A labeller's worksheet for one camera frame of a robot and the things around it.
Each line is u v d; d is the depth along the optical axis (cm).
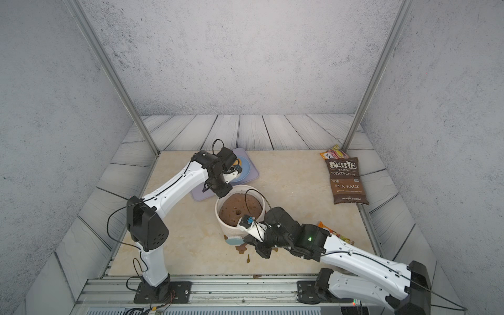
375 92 93
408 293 39
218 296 73
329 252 45
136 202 48
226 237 85
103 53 81
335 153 116
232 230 74
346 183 103
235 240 70
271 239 58
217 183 71
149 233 48
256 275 79
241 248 84
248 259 81
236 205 85
